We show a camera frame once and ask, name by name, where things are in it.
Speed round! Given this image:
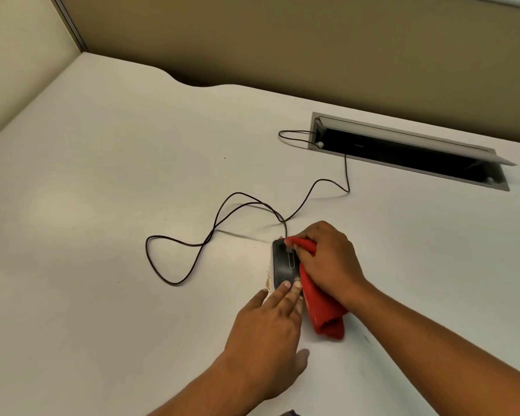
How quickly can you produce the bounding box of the person's right hand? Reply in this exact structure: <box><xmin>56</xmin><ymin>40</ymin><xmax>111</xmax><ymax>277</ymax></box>
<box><xmin>284</xmin><ymin>220</ymin><xmax>369</xmax><ymax>308</ymax></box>

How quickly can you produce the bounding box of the person's left hand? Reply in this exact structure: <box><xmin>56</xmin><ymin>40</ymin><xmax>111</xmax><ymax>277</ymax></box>
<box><xmin>221</xmin><ymin>279</ymin><xmax>311</xmax><ymax>403</ymax></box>

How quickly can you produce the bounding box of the black computer mouse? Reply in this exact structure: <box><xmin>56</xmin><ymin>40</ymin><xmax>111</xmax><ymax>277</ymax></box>
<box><xmin>272</xmin><ymin>237</ymin><xmax>306</xmax><ymax>291</ymax></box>

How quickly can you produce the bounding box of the red cloth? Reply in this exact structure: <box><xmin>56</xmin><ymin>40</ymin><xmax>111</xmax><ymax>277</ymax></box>
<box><xmin>285</xmin><ymin>237</ymin><xmax>348</xmax><ymax>341</ymax></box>

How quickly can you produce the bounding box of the person's right forearm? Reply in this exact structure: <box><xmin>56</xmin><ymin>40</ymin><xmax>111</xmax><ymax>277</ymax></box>
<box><xmin>346</xmin><ymin>279</ymin><xmax>520</xmax><ymax>416</ymax></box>

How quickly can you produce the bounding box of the wide beige partition panel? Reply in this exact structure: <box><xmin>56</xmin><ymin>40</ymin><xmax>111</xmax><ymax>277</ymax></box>
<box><xmin>56</xmin><ymin>0</ymin><xmax>520</xmax><ymax>147</ymax></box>

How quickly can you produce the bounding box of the cream rounded divider panel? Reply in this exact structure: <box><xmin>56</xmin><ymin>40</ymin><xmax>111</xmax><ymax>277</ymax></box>
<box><xmin>0</xmin><ymin>0</ymin><xmax>83</xmax><ymax>148</ymax></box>

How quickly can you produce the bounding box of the black mouse cable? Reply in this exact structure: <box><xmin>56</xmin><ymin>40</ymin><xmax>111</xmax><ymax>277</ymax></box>
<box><xmin>145</xmin><ymin>130</ymin><xmax>351</xmax><ymax>286</ymax></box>

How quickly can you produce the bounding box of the grey desk cable tray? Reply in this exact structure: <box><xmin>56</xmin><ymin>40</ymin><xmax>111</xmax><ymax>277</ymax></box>
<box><xmin>307</xmin><ymin>111</ymin><xmax>518</xmax><ymax>192</ymax></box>

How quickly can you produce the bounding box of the grey metal partition post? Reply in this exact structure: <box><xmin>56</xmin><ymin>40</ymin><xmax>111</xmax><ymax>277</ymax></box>
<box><xmin>47</xmin><ymin>0</ymin><xmax>90</xmax><ymax>53</ymax></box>

